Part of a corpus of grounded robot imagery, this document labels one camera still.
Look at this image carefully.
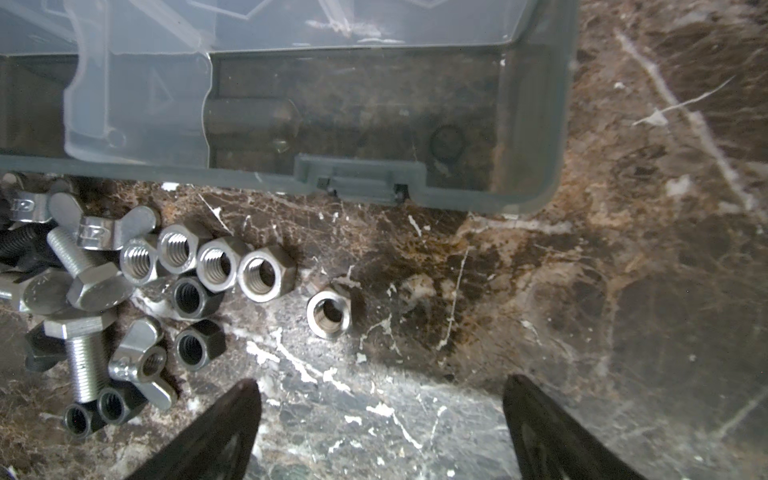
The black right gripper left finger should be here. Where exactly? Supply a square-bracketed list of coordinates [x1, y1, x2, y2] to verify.
[129, 379, 262, 479]

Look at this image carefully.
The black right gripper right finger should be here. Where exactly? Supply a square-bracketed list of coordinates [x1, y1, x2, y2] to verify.
[503, 374, 642, 479]

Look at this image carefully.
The silver hex nut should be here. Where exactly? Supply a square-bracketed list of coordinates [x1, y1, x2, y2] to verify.
[196, 236, 250, 293]
[237, 245, 297, 303]
[306, 284, 353, 340]
[119, 234, 170, 287]
[158, 220, 213, 275]

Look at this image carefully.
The clear grey compartment organizer box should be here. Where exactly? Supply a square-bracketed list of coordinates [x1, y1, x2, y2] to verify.
[1, 1, 579, 214]

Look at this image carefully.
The silver hex bolt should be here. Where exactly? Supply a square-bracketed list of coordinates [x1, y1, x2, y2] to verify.
[43, 309, 117, 404]
[46, 226, 135, 312]
[1, 268, 72, 315]

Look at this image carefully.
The black hex bolt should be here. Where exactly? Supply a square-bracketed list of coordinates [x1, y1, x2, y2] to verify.
[24, 323, 67, 373]
[1, 223, 62, 272]

